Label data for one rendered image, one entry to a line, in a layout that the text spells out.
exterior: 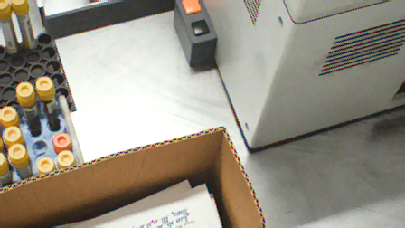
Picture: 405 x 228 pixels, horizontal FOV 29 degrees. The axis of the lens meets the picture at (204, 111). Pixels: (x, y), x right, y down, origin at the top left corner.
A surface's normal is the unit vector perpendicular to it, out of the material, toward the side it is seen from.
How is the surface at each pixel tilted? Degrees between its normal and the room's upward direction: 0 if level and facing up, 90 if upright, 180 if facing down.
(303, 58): 90
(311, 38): 90
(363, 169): 0
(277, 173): 0
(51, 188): 87
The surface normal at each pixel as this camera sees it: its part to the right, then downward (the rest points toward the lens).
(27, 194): 0.34, 0.84
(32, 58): 0.08, -0.42
